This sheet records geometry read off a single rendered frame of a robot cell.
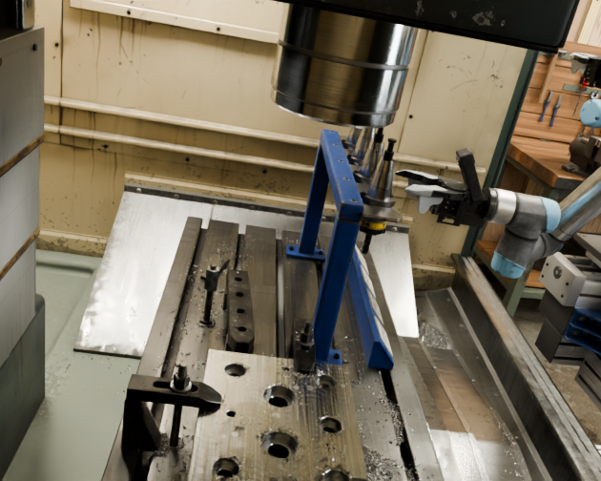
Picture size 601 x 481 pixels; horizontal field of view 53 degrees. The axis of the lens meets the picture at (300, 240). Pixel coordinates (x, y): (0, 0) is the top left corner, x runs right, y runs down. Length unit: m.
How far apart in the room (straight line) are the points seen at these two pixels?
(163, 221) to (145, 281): 0.22
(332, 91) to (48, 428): 0.98
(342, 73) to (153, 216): 1.24
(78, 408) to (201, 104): 0.89
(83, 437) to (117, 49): 1.02
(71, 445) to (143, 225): 0.71
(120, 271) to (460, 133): 1.06
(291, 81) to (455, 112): 1.21
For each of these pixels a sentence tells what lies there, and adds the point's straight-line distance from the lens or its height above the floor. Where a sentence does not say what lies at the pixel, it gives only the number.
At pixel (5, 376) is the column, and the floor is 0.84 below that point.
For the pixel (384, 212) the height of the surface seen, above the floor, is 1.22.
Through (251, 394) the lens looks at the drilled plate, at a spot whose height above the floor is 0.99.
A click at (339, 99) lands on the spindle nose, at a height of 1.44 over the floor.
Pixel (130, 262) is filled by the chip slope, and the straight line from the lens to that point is 1.74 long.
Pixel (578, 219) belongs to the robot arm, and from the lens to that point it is 1.50.
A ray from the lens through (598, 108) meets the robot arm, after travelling 1.85.
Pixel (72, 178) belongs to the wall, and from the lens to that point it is 1.96.
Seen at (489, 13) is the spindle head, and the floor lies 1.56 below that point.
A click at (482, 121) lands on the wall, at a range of 1.91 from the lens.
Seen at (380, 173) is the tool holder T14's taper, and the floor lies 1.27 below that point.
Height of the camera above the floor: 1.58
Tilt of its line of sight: 25 degrees down
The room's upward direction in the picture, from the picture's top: 11 degrees clockwise
